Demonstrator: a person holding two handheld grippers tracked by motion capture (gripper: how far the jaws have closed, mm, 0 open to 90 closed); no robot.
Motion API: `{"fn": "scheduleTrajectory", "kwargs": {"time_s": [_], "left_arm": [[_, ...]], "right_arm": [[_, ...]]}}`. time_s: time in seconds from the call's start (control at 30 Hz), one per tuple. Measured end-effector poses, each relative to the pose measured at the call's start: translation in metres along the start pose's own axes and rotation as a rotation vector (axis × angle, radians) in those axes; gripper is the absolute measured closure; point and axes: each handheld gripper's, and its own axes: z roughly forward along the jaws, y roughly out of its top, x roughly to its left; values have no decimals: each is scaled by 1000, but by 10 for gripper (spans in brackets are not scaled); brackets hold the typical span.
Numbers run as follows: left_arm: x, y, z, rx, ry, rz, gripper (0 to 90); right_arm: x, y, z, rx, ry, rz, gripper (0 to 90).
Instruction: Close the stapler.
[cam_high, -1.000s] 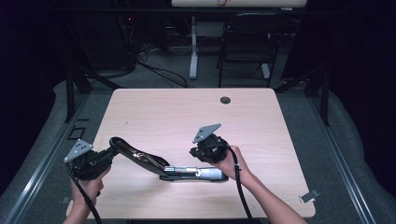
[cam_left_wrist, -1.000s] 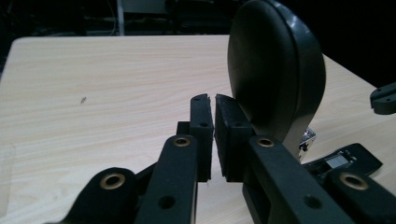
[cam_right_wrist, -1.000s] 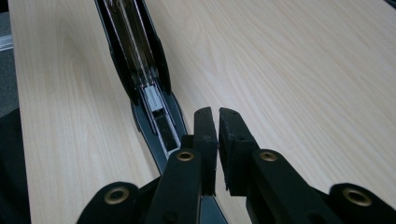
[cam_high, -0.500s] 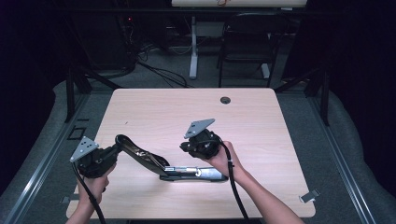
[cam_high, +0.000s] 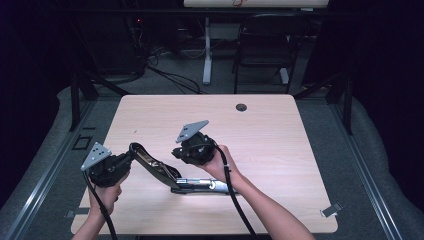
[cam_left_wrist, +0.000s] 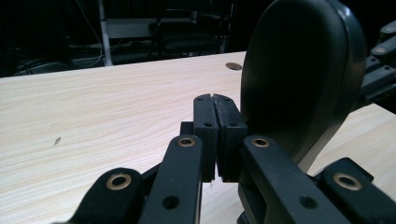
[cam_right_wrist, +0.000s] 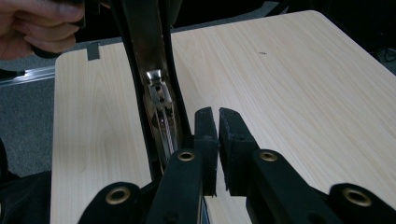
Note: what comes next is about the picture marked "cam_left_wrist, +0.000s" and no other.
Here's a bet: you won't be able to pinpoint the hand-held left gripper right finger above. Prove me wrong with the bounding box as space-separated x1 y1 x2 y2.
213 92 353 224

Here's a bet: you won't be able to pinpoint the large black stapler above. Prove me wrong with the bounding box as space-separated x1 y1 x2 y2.
238 0 368 174

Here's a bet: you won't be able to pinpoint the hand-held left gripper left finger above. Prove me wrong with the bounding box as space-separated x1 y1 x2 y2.
138 92 219 224

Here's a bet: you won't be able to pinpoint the white desk leg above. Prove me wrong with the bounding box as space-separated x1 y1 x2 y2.
97 0 114 67

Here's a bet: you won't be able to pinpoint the black folding chair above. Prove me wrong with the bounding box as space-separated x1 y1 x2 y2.
148 2 235 58

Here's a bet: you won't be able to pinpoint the black floor cables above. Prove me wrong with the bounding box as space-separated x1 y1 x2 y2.
12 43 106 77

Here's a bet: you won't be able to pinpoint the grey desk crossbar panel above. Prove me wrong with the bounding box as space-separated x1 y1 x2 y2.
106 17 200 40

